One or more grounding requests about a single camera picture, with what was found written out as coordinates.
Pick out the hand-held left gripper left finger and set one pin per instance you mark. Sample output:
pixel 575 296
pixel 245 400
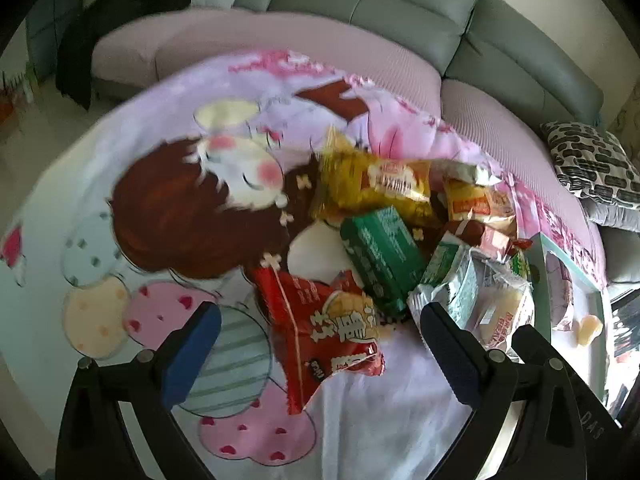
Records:
pixel 192 355

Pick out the yellow snack packet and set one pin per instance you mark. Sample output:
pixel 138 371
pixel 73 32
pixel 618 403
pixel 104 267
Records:
pixel 370 185

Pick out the green snack packet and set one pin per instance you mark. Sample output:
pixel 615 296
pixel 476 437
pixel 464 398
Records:
pixel 385 255

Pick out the printed cartoon blanket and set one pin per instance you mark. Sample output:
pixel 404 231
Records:
pixel 150 135

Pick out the white crumpled snack packet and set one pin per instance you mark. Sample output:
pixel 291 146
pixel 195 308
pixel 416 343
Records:
pixel 467 172

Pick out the yellow jelly cup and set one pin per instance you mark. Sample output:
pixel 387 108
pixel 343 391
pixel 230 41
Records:
pixel 589 330

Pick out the white box with teal rim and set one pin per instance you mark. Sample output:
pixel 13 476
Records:
pixel 597 355

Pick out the grey padded sofa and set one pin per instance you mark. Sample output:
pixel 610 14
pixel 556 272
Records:
pixel 400 10

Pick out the dark red sausage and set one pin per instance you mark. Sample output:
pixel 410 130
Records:
pixel 467 230

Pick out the white and green biscuit packet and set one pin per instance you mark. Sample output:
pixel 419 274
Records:
pixel 450 280

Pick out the pink ribbed sofa cover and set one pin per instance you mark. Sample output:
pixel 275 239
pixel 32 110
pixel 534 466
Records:
pixel 200 45

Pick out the small green candy packet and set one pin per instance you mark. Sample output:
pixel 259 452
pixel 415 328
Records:
pixel 520 260

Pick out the black and white patterned pillow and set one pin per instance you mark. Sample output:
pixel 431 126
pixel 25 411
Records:
pixel 590 160

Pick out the grey pillow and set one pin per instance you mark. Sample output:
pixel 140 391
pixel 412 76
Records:
pixel 617 215

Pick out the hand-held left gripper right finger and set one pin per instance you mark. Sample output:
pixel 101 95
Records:
pixel 450 355

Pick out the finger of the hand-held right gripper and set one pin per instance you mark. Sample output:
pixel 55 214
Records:
pixel 530 342

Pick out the clear bread packet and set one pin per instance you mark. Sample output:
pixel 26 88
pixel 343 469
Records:
pixel 505 310

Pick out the red snack packet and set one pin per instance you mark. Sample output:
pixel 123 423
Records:
pixel 320 330

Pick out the teal cabinet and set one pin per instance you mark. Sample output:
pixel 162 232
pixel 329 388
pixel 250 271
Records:
pixel 50 20

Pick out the small pink snack packet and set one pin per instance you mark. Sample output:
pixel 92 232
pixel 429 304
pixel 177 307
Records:
pixel 495 244

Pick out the pink striped snack packet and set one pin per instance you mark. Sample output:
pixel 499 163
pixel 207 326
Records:
pixel 560 285

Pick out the orange label snack packet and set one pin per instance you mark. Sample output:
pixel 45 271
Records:
pixel 475 205

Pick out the dark clothing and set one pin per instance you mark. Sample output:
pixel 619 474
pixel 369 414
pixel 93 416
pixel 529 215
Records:
pixel 75 60

